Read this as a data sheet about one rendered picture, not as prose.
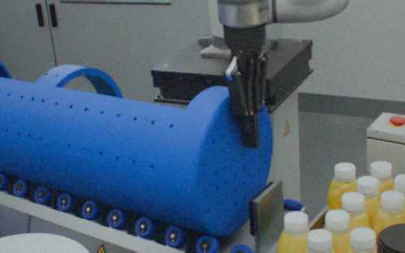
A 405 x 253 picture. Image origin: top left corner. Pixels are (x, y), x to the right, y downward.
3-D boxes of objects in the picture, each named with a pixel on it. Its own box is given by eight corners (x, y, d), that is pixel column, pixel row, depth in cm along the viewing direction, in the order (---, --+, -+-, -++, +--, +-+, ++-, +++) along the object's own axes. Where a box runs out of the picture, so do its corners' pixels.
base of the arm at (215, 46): (213, 38, 208) (211, 22, 206) (279, 42, 198) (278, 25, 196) (186, 56, 193) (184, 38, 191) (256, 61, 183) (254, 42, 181)
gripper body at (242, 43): (250, 30, 110) (253, 82, 114) (274, 18, 117) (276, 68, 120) (213, 27, 115) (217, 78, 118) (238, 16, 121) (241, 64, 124)
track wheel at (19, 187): (18, 179, 155) (13, 178, 154) (32, 179, 153) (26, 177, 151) (16, 198, 154) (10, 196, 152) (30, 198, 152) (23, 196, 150)
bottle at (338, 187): (342, 234, 135) (343, 163, 129) (367, 247, 130) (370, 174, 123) (320, 246, 131) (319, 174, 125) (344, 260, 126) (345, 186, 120)
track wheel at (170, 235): (169, 226, 130) (163, 224, 129) (188, 226, 128) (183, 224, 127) (166, 248, 129) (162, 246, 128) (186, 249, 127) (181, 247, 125)
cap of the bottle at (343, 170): (344, 168, 127) (344, 160, 126) (359, 174, 124) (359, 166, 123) (330, 174, 125) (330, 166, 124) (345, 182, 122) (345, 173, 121)
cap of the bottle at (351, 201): (368, 208, 112) (369, 198, 112) (349, 214, 111) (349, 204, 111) (356, 198, 116) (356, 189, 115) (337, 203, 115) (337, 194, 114)
